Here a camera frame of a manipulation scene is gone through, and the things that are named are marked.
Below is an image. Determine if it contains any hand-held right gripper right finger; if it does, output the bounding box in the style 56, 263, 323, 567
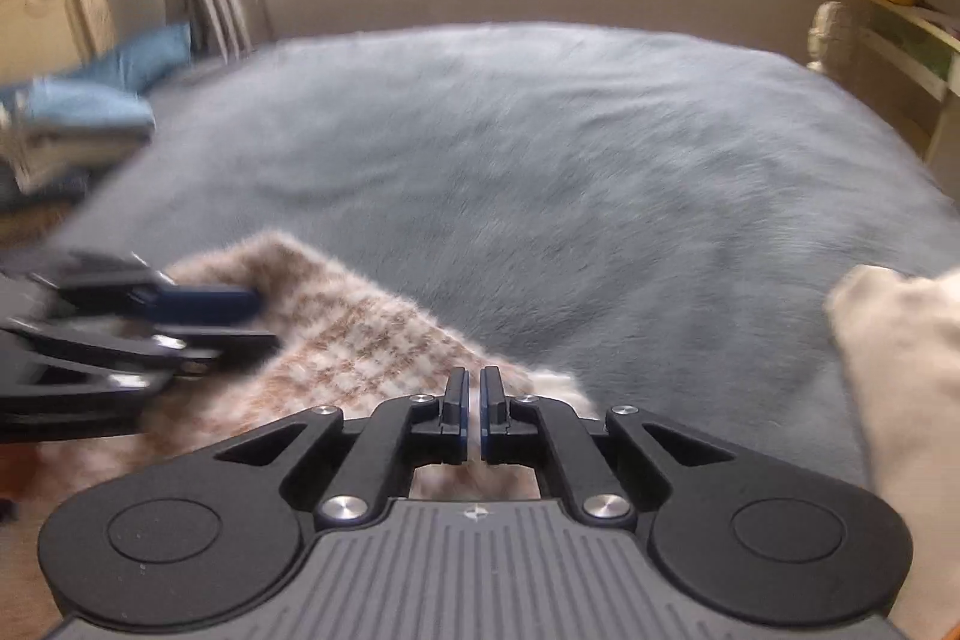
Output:
480, 366, 736, 528

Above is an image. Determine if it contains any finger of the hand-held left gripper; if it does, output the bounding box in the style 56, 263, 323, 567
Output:
0, 319, 283, 380
45, 250, 265, 326

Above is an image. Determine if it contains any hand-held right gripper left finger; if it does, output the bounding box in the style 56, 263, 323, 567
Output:
212, 368, 473, 531

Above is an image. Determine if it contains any beige houndstooth knit coat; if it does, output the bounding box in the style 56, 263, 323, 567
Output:
22, 231, 602, 536

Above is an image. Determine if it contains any folded white garment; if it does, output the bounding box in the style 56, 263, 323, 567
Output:
0, 126, 152, 193

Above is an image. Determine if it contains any grey-blue bed blanket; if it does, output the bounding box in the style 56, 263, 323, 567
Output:
45, 21, 960, 498

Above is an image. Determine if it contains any blue pillow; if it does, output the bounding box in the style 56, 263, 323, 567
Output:
67, 21, 193, 94

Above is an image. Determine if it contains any beige folded sweater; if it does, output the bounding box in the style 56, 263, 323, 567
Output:
825, 265, 960, 635

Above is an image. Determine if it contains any white carved bedpost finial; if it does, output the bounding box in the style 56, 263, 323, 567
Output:
806, 1, 853, 76

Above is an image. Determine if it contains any white and green desk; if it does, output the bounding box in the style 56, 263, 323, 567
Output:
859, 0, 960, 163

